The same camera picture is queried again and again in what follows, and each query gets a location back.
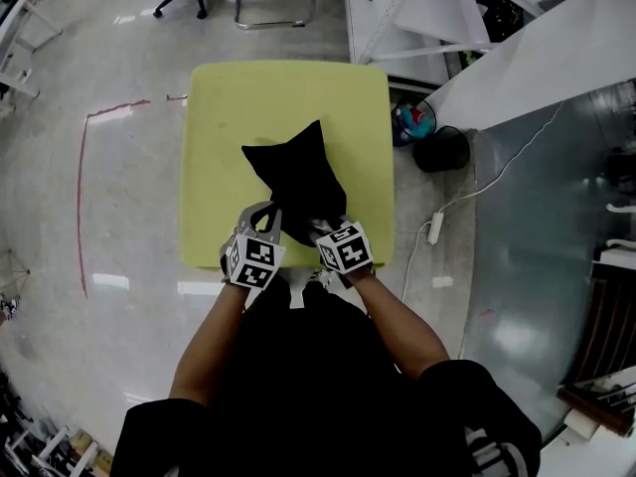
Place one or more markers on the person's black shirt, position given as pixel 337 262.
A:
pixel 308 390

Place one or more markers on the white desk with curved legs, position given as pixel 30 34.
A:
pixel 616 256

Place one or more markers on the black cloth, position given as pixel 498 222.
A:
pixel 298 177

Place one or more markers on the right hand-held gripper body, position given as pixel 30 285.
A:
pixel 345 249

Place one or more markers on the yellow-green square table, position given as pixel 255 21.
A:
pixel 223 117

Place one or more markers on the brown cardboard box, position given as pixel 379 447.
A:
pixel 94 457

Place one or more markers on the white square pillar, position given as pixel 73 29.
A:
pixel 546 67

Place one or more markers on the white metal desk frame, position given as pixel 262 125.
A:
pixel 22 85

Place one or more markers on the white power strip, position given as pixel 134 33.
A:
pixel 435 227

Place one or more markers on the person's white shoe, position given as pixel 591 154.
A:
pixel 323 278

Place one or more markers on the person's right forearm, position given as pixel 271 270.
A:
pixel 397 321

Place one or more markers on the blue mesh waste bin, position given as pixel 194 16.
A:
pixel 396 127

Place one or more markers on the colourful plastic trash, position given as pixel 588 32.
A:
pixel 420 122

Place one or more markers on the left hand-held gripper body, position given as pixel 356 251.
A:
pixel 256 261

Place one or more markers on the person's left forearm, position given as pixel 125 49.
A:
pixel 208 346

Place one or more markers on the black mesh waste bin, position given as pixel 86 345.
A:
pixel 442 152

